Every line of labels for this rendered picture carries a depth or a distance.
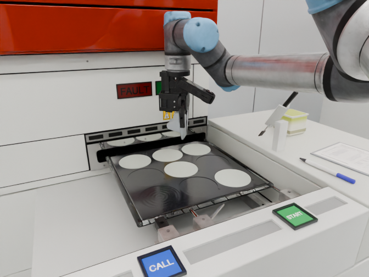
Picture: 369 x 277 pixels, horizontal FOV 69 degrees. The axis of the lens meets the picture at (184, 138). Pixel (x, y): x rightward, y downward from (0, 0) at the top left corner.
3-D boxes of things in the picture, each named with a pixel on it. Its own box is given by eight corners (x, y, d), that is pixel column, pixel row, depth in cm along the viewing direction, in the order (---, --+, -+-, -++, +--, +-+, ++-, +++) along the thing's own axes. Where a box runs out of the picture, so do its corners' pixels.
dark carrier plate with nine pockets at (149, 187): (110, 158, 87) (110, 156, 87) (203, 141, 101) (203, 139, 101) (142, 221, 58) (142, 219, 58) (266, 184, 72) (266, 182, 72)
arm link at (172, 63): (193, 54, 79) (188, 56, 72) (192, 70, 81) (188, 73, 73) (167, 53, 80) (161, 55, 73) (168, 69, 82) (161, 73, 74)
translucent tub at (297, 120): (272, 129, 91) (274, 110, 89) (288, 126, 95) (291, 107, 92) (289, 137, 85) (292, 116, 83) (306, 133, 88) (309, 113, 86)
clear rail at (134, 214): (105, 159, 87) (104, 155, 87) (109, 159, 88) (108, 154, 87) (137, 230, 56) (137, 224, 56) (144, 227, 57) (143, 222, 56)
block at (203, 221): (192, 228, 58) (193, 217, 57) (206, 223, 59) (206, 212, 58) (211, 254, 51) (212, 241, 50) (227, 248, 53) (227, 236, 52)
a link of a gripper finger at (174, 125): (168, 138, 86) (167, 110, 83) (186, 139, 85) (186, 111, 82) (166, 141, 83) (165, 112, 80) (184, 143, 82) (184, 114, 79)
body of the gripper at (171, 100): (165, 106, 86) (164, 68, 82) (191, 107, 85) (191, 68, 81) (158, 113, 79) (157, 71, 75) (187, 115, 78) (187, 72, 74)
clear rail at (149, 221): (135, 225, 58) (135, 220, 57) (270, 185, 73) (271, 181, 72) (137, 230, 56) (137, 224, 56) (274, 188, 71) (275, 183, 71)
